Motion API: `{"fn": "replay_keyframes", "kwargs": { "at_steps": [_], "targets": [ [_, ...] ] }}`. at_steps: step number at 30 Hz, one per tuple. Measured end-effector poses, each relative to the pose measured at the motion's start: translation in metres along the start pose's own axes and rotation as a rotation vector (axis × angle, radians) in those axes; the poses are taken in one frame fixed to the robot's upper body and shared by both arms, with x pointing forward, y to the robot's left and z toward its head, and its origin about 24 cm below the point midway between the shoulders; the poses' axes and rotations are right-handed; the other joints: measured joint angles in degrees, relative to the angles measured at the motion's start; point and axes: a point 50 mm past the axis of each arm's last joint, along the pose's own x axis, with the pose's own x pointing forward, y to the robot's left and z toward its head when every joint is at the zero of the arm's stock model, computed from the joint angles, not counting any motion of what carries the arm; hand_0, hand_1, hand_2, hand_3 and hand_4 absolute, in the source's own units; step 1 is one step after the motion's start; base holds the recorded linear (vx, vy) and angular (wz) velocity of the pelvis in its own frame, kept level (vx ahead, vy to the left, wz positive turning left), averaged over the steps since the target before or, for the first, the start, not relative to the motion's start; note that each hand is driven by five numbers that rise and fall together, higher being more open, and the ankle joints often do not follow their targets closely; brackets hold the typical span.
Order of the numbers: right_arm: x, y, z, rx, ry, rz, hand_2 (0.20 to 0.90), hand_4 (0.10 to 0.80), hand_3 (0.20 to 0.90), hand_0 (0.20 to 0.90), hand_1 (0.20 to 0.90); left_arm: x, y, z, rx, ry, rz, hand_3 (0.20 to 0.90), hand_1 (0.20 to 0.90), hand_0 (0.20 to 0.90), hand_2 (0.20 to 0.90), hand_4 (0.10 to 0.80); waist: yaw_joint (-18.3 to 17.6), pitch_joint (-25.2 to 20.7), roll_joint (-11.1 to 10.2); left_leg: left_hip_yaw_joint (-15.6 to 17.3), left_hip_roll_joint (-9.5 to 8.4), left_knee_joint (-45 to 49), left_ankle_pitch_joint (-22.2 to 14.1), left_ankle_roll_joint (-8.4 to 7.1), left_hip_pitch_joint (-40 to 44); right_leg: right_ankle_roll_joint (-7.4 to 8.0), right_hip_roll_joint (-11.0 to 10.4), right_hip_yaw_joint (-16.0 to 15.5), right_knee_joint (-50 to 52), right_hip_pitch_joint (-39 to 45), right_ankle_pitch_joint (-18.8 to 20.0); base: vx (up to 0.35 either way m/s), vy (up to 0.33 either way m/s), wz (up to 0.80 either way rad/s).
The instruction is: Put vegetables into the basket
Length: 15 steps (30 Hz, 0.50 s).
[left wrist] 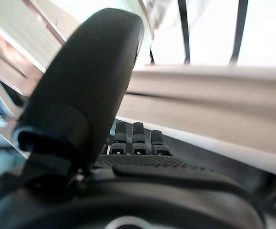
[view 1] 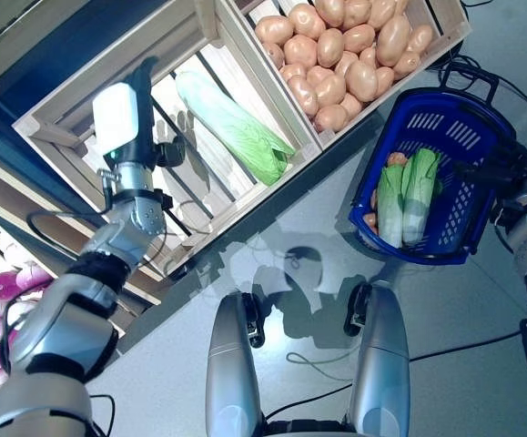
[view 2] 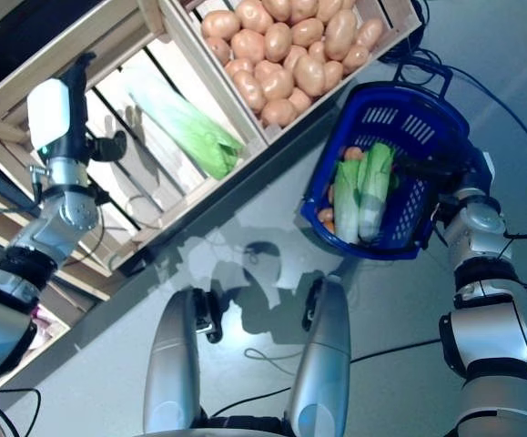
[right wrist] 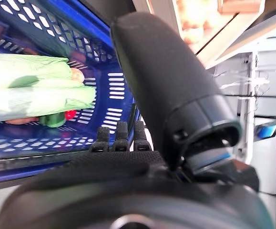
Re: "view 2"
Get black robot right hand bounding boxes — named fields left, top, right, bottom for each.
left=392, top=149, right=496, bottom=195

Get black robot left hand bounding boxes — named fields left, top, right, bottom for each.
left=25, top=52, right=127, bottom=163

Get green napa cabbage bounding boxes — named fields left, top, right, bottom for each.
left=357, top=141, right=396, bottom=240
left=333, top=158, right=369, bottom=245
left=128, top=75, right=246, bottom=181

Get blue plastic shopping basket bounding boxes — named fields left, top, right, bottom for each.
left=299, top=63, right=494, bottom=261

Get wooden slat crate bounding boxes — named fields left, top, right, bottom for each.
left=0, top=0, right=269, bottom=274
left=160, top=0, right=422, bottom=145

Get wooden produce display shelf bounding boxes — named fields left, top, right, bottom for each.
left=0, top=0, right=428, bottom=397

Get silver robot right leg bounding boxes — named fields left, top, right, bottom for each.
left=288, top=275, right=353, bottom=437

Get silver robot leg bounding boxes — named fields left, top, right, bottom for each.
left=143, top=287, right=226, bottom=437
left=288, top=275, right=353, bottom=437

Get silver robot left leg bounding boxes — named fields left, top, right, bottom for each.
left=143, top=287, right=226, bottom=437

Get robot pelvis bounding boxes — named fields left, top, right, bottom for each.
left=130, top=413, right=300, bottom=437

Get long black floor cable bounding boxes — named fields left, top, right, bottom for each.
left=444, top=63, right=527, bottom=292

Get coiled black cable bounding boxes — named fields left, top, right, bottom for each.
left=383, top=0, right=451, bottom=87

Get thin grey floor cable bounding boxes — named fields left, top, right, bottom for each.
left=244, top=348, right=300, bottom=377

